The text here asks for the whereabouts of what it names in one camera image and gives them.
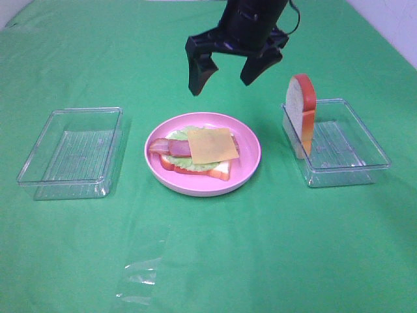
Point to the right clear plastic tray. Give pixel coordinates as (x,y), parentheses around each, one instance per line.
(343,151)

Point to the green lettuce leaf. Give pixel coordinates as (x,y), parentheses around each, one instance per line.
(186,163)

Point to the clear plastic film sheet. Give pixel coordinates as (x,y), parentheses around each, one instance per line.
(138,276)

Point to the toast bread slice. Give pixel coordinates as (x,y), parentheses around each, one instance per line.
(211,173)
(300,105)

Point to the green tablecloth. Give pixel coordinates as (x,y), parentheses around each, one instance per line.
(273,245)

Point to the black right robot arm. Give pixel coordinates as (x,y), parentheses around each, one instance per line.
(270,10)

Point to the pink round plate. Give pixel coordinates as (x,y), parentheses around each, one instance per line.
(201,185)

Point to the clear plastic tray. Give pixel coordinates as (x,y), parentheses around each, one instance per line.
(75,156)
(343,151)

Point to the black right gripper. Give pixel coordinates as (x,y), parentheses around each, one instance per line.
(260,41)

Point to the yellow cheese slice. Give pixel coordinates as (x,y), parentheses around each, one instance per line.
(207,133)

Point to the left clear plastic tray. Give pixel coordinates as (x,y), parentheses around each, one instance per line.
(75,156)

